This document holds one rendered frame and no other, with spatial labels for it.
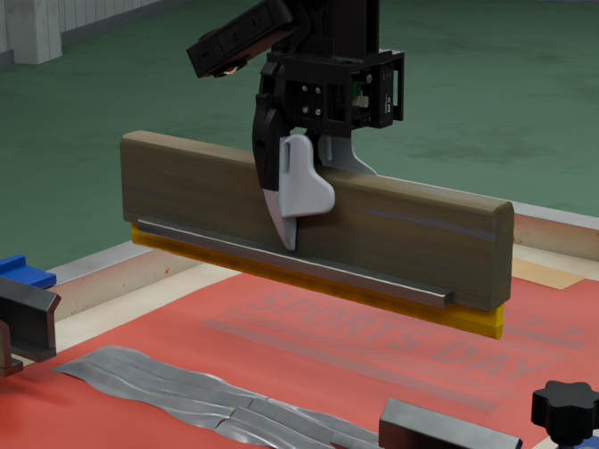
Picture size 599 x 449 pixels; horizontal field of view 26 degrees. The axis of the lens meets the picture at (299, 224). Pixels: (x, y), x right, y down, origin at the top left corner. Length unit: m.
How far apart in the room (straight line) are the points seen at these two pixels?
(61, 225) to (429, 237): 3.77
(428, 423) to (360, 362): 0.26
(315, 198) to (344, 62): 0.10
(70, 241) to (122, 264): 3.22
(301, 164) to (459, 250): 0.14
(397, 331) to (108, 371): 0.26
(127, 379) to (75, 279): 0.17
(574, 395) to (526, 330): 0.37
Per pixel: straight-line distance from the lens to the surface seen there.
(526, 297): 1.25
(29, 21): 7.63
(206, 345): 1.13
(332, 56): 0.93
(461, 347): 1.13
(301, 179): 0.96
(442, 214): 0.91
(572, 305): 1.24
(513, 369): 1.10
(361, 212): 0.95
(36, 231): 4.60
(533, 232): 1.39
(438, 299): 0.91
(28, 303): 1.07
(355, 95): 0.93
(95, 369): 1.08
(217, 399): 1.02
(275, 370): 1.08
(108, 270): 1.23
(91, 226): 4.62
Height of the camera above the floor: 1.40
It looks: 18 degrees down
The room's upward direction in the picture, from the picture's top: straight up
